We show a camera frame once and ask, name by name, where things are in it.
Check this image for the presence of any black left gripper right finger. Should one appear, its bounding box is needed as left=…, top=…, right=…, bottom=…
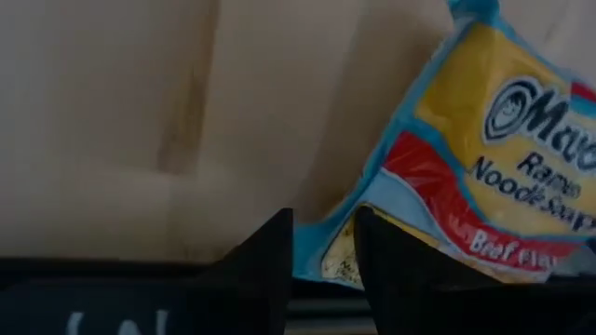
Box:
left=352, top=206, right=518, bottom=335

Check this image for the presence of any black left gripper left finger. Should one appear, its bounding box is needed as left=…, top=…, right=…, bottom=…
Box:
left=185, top=208, right=295, bottom=335

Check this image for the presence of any blue yellow beef ramen packet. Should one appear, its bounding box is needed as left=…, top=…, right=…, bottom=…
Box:
left=292, top=0, right=596, bottom=292

